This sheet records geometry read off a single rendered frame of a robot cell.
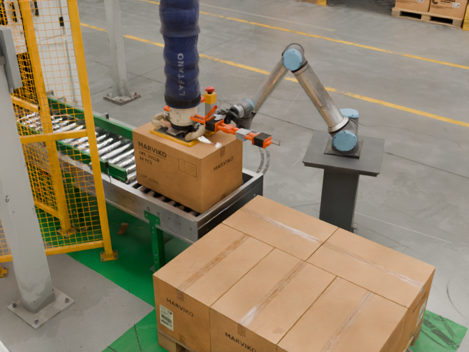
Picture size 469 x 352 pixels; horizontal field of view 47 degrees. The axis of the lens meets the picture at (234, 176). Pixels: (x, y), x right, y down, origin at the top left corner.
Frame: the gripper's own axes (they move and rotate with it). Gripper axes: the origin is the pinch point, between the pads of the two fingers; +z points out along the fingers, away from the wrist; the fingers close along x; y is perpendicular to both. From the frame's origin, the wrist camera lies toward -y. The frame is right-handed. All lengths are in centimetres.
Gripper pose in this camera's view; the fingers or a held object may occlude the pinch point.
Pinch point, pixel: (216, 124)
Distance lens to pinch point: 332.4
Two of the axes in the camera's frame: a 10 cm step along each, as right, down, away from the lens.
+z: -6.1, 4.0, -6.9
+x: 0.3, -8.5, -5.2
